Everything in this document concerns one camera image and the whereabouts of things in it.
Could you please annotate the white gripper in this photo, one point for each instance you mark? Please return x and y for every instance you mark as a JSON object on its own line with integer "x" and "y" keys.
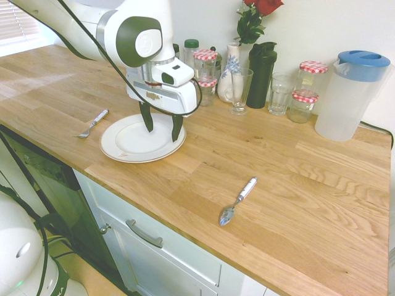
{"x": 185, "y": 98}

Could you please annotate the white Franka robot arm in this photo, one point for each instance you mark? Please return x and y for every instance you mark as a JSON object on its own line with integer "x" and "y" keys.
{"x": 145, "y": 18}

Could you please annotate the white plate with gold rim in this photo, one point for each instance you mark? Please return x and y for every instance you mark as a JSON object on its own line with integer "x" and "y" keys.
{"x": 135, "y": 148}

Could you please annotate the small jar red checked lid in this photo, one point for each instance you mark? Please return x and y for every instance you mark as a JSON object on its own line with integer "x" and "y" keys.
{"x": 302, "y": 111}
{"x": 206, "y": 95}

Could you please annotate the tall jar red checked lid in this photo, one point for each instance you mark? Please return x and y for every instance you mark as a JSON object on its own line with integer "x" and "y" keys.
{"x": 313, "y": 78}
{"x": 205, "y": 66}

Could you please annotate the clear bottle dark cap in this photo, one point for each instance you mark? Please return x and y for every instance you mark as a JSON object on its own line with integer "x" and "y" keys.
{"x": 176, "y": 50}

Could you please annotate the white vase blue flower print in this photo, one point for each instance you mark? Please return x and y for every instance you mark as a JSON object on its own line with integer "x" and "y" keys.
{"x": 226, "y": 86}

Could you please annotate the clear bottle green cap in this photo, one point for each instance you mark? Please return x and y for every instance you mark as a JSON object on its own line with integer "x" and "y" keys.
{"x": 190, "y": 50}

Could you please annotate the footed clear glass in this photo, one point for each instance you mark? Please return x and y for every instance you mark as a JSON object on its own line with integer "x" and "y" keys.
{"x": 239, "y": 106}

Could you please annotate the glass jar dark lid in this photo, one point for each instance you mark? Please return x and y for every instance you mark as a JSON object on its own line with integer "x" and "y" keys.
{"x": 219, "y": 66}

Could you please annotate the black shaker bottle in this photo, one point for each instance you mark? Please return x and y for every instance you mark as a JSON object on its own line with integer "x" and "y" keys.
{"x": 260, "y": 80}

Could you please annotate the dark glass appliance door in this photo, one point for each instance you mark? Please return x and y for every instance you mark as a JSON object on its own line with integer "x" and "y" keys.
{"x": 61, "y": 185}

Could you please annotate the silver cabinet knob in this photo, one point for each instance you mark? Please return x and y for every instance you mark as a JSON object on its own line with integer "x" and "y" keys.
{"x": 105, "y": 228}

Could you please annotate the clear ribbed tumbler glass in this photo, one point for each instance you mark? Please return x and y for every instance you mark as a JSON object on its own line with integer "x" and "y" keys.
{"x": 279, "y": 98}

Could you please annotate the red rose with green leaves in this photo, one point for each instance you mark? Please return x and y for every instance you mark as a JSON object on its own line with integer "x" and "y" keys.
{"x": 250, "y": 24}

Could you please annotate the white drawer front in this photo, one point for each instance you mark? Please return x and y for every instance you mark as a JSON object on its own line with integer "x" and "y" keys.
{"x": 172, "y": 262}

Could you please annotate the white window blind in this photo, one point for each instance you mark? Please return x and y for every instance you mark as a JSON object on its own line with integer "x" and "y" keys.
{"x": 15, "y": 27}

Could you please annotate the clear plastic pitcher blue lid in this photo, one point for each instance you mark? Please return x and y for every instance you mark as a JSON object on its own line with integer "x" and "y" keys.
{"x": 342, "y": 105}

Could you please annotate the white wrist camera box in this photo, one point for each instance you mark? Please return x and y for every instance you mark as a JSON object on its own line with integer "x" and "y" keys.
{"x": 182, "y": 74}

